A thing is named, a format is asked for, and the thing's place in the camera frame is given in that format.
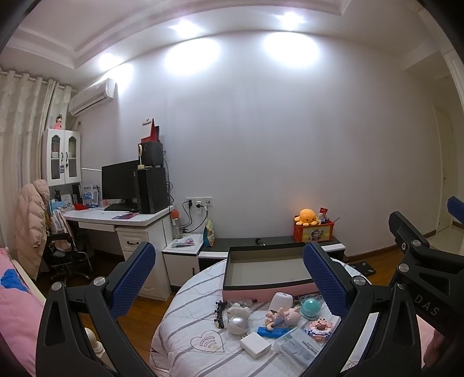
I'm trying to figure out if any white door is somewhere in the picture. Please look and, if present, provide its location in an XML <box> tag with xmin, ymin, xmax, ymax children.
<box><xmin>435</xmin><ymin>109</ymin><xmax>454</xmax><ymax>233</ymax></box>

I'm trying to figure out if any person's right hand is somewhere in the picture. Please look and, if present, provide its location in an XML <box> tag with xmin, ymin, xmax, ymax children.
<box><xmin>423</xmin><ymin>325</ymin><xmax>449</xmax><ymax>367</ymax></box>

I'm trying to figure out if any black bathroom scale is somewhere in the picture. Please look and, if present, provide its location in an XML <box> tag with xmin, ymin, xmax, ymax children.
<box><xmin>350</xmin><ymin>262</ymin><xmax>374</xmax><ymax>277</ymax></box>

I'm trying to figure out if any teal ball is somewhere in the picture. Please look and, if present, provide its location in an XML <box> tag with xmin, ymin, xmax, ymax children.
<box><xmin>299</xmin><ymin>295</ymin><xmax>323</xmax><ymax>321</ymax></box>

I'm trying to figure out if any blue packet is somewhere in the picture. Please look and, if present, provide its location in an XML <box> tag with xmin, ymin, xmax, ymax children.
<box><xmin>257</xmin><ymin>326</ymin><xmax>288</xmax><ymax>338</ymax></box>

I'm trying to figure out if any white desk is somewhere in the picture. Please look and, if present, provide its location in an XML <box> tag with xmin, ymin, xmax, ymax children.
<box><xmin>61</xmin><ymin>205</ymin><xmax>175</xmax><ymax>300</ymax></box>

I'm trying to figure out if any black white low cabinet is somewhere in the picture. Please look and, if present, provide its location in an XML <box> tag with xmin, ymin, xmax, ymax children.
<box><xmin>197</xmin><ymin>235</ymin><xmax>347</xmax><ymax>272</ymax></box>

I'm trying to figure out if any black keyboard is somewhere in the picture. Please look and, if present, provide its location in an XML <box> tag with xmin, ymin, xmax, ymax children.
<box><xmin>103</xmin><ymin>203</ymin><xmax>138</xmax><ymax>213</ymax></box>

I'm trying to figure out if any white figurine with silver ball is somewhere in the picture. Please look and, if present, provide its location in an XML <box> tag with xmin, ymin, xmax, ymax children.
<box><xmin>226</xmin><ymin>302</ymin><xmax>253</xmax><ymax>336</ymax></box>

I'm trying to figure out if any orange octopus plush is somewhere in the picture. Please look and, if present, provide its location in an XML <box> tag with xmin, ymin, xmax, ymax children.
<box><xmin>293</xmin><ymin>208</ymin><xmax>320</xmax><ymax>227</ymax></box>

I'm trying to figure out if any black computer tower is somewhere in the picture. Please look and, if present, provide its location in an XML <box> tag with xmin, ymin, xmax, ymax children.
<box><xmin>135</xmin><ymin>167</ymin><xmax>171</xmax><ymax>214</ymax></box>

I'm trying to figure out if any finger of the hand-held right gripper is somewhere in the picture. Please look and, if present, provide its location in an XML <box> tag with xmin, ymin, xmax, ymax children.
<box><xmin>389</xmin><ymin>211</ymin><xmax>433</xmax><ymax>255</ymax></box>
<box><xmin>447</xmin><ymin>197</ymin><xmax>464</xmax><ymax>220</ymax></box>

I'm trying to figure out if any white glass-door cabinet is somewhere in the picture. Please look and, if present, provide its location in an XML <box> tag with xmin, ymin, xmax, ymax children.
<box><xmin>41</xmin><ymin>128</ymin><xmax>82</xmax><ymax>187</ymax></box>

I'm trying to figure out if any orange-capped water bottle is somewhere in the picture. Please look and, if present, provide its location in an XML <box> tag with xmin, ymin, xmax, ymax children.
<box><xmin>171</xmin><ymin>209</ymin><xmax>184</xmax><ymax>240</ymax></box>

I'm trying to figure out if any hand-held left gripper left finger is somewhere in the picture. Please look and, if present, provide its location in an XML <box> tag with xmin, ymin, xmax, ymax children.
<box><xmin>36</xmin><ymin>241</ymin><xmax>156</xmax><ymax>377</ymax></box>

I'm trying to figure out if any light pink garment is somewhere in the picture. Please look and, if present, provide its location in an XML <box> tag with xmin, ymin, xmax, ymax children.
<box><xmin>47</xmin><ymin>206</ymin><xmax>73</xmax><ymax>251</ymax></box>

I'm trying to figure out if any clear dental floss box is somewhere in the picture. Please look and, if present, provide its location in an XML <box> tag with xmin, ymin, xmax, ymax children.
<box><xmin>273</xmin><ymin>326</ymin><xmax>321</xmax><ymax>367</ymax></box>

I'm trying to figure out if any yellow blue snack bag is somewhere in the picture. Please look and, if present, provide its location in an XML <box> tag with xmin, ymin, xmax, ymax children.
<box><xmin>203</xmin><ymin>219</ymin><xmax>217</xmax><ymax>247</ymax></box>

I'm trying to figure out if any pink white block figure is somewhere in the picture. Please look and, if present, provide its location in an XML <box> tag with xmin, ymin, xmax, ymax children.
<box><xmin>308</xmin><ymin>317</ymin><xmax>336</xmax><ymax>340</ymax></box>

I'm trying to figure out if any cream curtain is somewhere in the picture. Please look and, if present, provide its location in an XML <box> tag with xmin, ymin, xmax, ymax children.
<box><xmin>0</xmin><ymin>69</ymin><xmax>71</xmax><ymax>251</ymax></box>

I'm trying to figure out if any black office chair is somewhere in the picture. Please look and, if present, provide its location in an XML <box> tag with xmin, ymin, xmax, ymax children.
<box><xmin>45</xmin><ymin>232</ymin><xmax>93</xmax><ymax>281</ymax></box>

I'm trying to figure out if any pink padded jacket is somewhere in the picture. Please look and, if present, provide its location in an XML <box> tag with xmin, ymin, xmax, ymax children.
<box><xmin>14</xmin><ymin>179</ymin><xmax>51</xmax><ymax>281</ymax></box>

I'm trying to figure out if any orange printed storage crate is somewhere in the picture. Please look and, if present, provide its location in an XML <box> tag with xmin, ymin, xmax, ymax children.
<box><xmin>293</xmin><ymin>219</ymin><xmax>335</xmax><ymax>243</ymax></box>

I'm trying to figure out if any black power cable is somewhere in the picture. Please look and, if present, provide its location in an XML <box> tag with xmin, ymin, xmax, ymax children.
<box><xmin>179</xmin><ymin>201</ymin><xmax>210</xmax><ymax>234</ymax></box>

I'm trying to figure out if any red paper bag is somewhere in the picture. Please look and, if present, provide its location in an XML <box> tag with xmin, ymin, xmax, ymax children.
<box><xmin>141</xmin><ymin>118</ymin><xmax>161</xmax><ymax>143</ymax></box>

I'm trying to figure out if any black speaker box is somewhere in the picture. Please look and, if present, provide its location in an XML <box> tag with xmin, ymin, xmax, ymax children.
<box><xmin>139</xmin><ymin>141</ymin><xmax>164</xmax><ymax>167</ymax></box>

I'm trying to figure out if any baby doll figurine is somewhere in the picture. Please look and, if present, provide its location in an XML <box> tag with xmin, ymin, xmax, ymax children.
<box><xmin>264</xmin><ymin>306</ymin><xmax>303</xmax><ymax>330</ymax></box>

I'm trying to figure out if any white air conditioner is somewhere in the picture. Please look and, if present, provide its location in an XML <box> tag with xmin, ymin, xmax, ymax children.
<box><xmin>68</xmin><ymin>78</ymin><xmax>117</xmax><ymax>117</ymax></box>

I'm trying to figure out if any pink blanket with blue print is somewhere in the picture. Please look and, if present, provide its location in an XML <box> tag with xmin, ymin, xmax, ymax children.
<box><xmin>0</xmin><ymin>246</ymin><xmax>48</xmax><ymax>377</ymax></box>

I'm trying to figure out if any black computer monitor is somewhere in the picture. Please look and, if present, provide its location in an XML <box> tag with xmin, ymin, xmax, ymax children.
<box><xmin>101</xmin><ymin>160</ymin><xmax>140</xmax><ymax>211</ymax></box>

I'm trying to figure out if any white nightstand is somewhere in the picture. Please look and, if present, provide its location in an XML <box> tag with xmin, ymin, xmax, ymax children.
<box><xmin>162</xmin><ymin>234</ymin><xmax>205</xmax><ymax>291</ymax></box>

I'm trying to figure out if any blue white box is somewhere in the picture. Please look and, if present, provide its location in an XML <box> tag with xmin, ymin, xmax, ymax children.
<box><xmin>81</xmin><ymin>185</ymin><xmax>100</xmax><ymax>208</ymax></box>

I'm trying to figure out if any white rounded container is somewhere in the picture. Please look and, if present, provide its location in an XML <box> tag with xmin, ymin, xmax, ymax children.
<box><xmin>272</xmin><ymin>292</ymin><xmax>293</xmax><ymax>311</ymax></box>

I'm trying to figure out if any white charger box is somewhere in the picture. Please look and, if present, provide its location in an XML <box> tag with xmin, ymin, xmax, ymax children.
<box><xmin>239</xmin><ymin>333</ymin><xmax>272</xmax><ymax>356</ymax></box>

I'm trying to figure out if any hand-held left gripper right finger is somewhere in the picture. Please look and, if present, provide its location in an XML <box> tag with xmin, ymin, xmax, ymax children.
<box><xmin>302</xmin><ymin>241</ymin><xmax>423</xmax><ymax>377</ymax></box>

